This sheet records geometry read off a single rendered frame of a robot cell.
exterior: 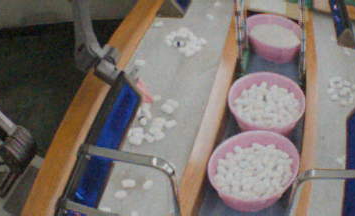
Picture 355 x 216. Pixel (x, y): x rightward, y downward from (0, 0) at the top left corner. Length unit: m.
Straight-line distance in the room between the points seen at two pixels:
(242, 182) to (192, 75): 0.49
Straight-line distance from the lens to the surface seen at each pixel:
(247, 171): 1.36
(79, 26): 1.57
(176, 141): 1.45
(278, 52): 1.82
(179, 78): 1.67
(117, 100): 1.03
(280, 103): 1.57
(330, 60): 1.84
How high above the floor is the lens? 1.73
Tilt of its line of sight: 39 degrees down
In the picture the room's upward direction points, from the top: 5 degrees counter-clockwise
